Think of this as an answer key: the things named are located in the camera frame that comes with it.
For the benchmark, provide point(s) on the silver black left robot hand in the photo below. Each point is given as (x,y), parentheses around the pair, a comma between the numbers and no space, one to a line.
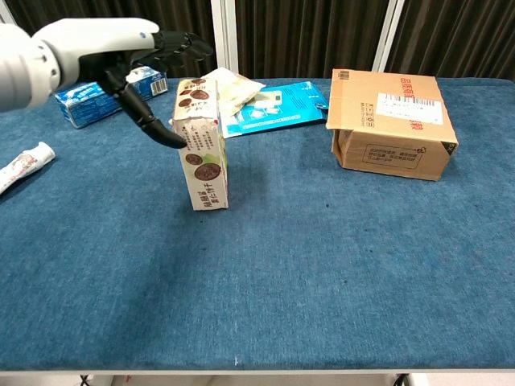
(100,44)

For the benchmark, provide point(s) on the red white snack packet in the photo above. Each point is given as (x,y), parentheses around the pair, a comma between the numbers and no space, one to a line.
(205,169)

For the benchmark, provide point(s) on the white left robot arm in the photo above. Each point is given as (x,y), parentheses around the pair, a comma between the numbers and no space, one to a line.
(20,68)

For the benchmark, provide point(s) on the blue cookie box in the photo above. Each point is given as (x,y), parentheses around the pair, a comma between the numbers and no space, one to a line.
(88,104)

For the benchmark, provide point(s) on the brown cardboard shipping box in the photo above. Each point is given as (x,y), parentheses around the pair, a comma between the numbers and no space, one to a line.
(398,136)

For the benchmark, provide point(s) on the beige snack bag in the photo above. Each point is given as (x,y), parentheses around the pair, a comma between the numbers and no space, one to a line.
(237,90)

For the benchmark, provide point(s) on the white toothpaste tube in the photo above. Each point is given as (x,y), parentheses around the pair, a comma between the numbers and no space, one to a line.
(20,167)

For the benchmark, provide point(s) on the blue white flat package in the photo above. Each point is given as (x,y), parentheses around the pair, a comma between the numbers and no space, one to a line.
(289,108)

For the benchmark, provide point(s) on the blue table cloth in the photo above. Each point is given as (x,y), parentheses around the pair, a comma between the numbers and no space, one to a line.
(281,261)

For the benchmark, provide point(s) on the white frame post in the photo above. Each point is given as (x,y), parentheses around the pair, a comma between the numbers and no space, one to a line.
(388,36)
(223,36)
(6,10)

